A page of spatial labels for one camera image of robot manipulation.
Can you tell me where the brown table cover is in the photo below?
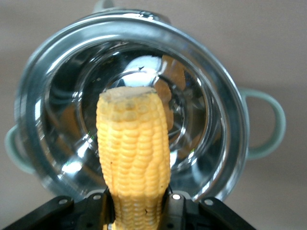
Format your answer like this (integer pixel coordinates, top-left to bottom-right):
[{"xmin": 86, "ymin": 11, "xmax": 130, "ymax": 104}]
[{"xmin": 0, "ymin": 0, "xmax": 307, "ymax": 230}]

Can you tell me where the steel pot with grey handles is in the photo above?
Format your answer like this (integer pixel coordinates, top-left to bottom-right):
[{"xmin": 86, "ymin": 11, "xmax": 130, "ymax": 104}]
[{"xmin": 4, "ymin": 0, "xmax": 286, "ymax": 203}]

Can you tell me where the yellow corn cob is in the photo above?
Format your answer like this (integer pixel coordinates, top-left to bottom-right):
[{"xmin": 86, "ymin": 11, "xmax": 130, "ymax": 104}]
[{"xmin": 95, "ymin": 86, "xmax": 172, "ymax": 230}]

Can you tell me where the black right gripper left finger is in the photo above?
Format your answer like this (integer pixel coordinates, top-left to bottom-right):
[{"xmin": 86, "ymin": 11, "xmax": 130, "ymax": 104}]
[{"xmin": 0, "ymin": 188, "xmax": 116, "ymax": 230}]

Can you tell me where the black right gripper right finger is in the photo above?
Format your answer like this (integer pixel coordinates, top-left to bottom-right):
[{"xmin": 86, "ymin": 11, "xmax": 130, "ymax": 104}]
[{"xmin": 165, "ymin": 191, "xmax": 258, "ymax": 230}]

